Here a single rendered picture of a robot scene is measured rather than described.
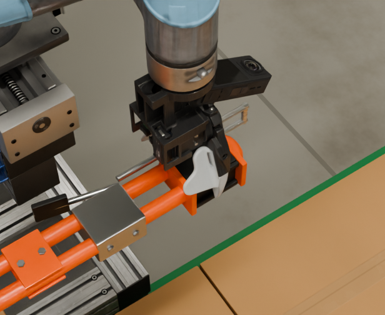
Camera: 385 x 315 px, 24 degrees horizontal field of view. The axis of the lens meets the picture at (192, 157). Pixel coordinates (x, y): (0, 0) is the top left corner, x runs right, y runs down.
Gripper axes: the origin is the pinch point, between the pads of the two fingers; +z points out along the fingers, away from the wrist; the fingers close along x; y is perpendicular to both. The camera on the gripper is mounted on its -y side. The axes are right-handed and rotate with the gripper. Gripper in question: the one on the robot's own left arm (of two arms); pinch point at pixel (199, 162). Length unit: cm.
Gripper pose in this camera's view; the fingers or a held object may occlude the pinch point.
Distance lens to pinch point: 115.0
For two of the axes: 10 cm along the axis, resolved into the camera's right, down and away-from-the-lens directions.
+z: 0.1, 5.6, 8.3
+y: -8.2, 4.8, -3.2
